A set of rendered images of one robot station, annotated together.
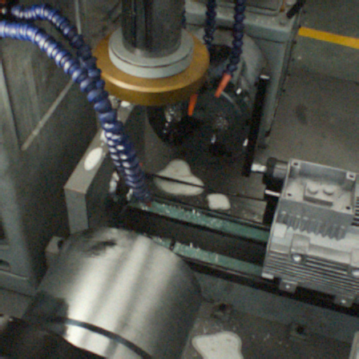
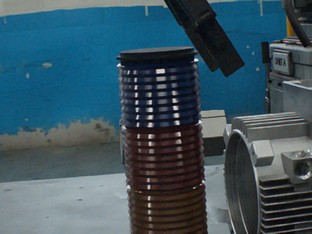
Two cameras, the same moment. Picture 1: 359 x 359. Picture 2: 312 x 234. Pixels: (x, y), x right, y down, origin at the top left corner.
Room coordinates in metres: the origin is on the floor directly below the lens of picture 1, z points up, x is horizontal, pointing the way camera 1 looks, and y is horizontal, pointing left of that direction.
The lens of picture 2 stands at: (1.34, -0.75, 1.24)
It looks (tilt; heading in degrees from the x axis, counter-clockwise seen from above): 9 degrees down; 159
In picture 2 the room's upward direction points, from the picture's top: 4 degrees counter-clockwise
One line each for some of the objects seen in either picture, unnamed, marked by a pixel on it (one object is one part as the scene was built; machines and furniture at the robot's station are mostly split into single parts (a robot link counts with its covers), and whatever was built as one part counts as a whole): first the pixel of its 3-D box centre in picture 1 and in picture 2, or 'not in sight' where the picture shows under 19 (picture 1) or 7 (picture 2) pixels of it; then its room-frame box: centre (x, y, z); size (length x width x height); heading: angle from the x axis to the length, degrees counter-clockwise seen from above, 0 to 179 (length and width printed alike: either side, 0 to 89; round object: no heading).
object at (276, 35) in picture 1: (235, 45); not in sight; (1.33, -0.13, 0.99); 0.35 x 0.31 x 0.37; 166
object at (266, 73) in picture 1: (256, 127); not in sight; (0.85, -0.14, 1.12); 0.04 x 0.03 x 0.26; 76
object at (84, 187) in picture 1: (95, 191); not in sight; (0.79, 0.17, 0.97); 0.30 x 0.11 x 0.34; 166
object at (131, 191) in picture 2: not in sight; (167, 208); (0.91, -0.58, 1.10); 0.06 x 0.06 x 0.04
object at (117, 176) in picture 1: (124, 184); not in sight; (0.77, 0.11, 1.02); 0.15 x 0.02 x 0.15; 166
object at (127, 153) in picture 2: not in sight; (163, 150); (0.91, -0.58, 1.14); 0.06 x 0.06 x 0.04
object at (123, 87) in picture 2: not in sight; (159, 90); (0.91, -0.58, 1.19); 0.06 x 0.06 x 0.04
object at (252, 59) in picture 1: (212, 86); not in sight; (1.07, -0.06, 1.04); 0.41 x 0.25 x 0.25; 166
